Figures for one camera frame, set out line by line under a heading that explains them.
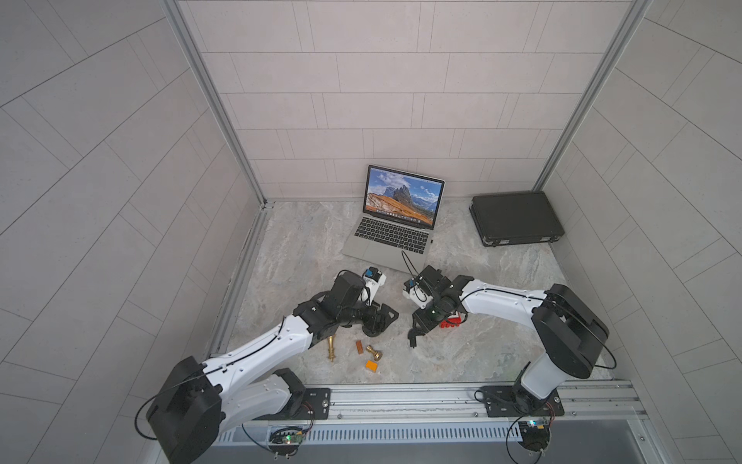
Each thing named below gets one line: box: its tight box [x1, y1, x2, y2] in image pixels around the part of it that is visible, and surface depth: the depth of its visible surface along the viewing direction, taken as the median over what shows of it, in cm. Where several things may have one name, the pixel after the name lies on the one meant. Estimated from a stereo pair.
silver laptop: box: [341, 164, 446, 274], surface depth 107 cm
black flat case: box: [468, 190, 566, 248], surface depth 109 cm
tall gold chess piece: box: [327, 334, 337, 363], surface depth 80 cm
